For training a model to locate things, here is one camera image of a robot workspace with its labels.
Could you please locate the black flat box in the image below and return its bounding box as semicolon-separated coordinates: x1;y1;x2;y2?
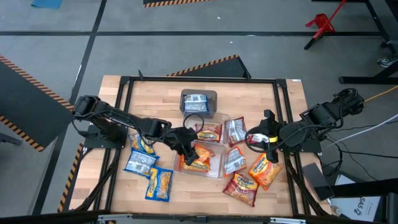
301;161;336;202

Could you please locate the red Maruchan ramen pack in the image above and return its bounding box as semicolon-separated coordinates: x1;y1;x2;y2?
248;133;270;145
222;171;259;208
195;123;223;143
224;116;248;147

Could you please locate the black floor cable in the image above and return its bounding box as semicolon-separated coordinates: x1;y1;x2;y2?
338;148;398;160

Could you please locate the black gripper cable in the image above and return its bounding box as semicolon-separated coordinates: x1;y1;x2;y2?
182;113;205;136
244;126;280;155

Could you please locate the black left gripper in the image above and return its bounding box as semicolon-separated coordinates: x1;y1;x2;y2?
169;126;201;167

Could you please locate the yellow power cable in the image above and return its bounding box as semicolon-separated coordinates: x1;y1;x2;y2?
363;85;398;103

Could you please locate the smoky grey plastic bin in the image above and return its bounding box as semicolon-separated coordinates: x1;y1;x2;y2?
179;88;218;119

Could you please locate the clear plastic bin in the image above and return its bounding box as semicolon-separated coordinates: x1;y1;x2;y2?
172;140;228;180
181;111;231;146

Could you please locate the person's shoe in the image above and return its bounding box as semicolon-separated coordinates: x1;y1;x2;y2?
377;56;398;68

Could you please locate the red metal stand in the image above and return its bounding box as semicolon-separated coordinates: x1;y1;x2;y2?
303;0;348;51

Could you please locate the black-yellow hazard floor strip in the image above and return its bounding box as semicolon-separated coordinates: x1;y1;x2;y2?
57;142;85;214

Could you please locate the black aluminium table frame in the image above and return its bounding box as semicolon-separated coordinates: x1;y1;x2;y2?
70;70;332;218

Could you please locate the white paper sign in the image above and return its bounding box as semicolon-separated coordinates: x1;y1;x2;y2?
328;173;384;223

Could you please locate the black metal desk frame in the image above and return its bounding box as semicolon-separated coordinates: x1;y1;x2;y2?
312;0;398;85

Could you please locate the blue floor mat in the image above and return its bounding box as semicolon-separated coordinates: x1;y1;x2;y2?
30;0;64;10

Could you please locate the black metal stand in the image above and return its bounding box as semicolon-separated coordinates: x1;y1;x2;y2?
328;177;398;224

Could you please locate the orange Maruchan ramen pack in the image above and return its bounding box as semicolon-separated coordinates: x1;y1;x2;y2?
193;142;216;163
178;156;211;174
248;152;284;192
223;146;249;178

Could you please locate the blue Maruchan ramen pack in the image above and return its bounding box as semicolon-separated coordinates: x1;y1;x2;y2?
183;93;210;113
123;148;160;180
129;133;156;156
144;165;174;203

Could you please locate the hazard-striped black floor mat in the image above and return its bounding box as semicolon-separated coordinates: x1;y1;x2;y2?
167;54;252;79
142;0;215;9
0;54;76;153

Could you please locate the grey metal leg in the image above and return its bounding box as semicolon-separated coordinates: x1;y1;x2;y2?
0;132;23;146

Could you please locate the silver metal bracket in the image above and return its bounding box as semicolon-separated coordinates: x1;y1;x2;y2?
97;213;134;223
269;217;308;224

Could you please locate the white cable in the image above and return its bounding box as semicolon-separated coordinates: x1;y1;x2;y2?
328;113;398;147

